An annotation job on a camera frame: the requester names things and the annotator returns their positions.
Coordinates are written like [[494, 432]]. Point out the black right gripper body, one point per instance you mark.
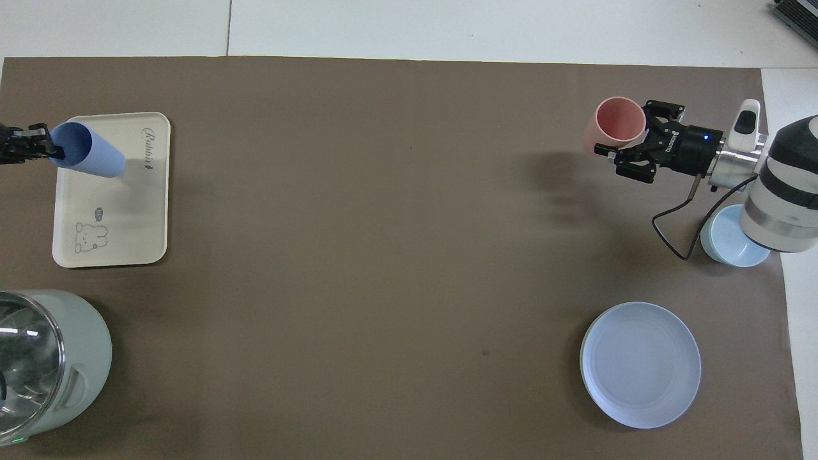
[[693, 150]]

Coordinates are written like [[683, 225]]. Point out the mint green cooking pot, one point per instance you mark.
[[89, 358]]

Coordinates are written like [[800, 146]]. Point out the blue round plate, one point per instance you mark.
[[639, 364]]

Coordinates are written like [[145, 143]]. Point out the blue plastic cup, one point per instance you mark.
[[96, 156]]

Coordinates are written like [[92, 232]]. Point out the dark ribbed device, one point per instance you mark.
[[799, 13]]

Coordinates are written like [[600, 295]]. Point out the cream tray with bear print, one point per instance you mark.
[[128, 217]]

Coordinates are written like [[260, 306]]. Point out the glass pot lid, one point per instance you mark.
[[25, 364]]

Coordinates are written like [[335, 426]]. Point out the pink plastic cup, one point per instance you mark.
[[617, 121]]

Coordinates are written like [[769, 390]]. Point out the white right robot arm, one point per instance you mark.
[[786, 191]]

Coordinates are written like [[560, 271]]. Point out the light blue bowl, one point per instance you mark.
[[728, 241]]

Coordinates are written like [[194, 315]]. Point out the brown table mat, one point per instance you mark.
[[383, 255]]

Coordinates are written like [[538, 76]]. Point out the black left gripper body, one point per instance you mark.
[[9, 145]]

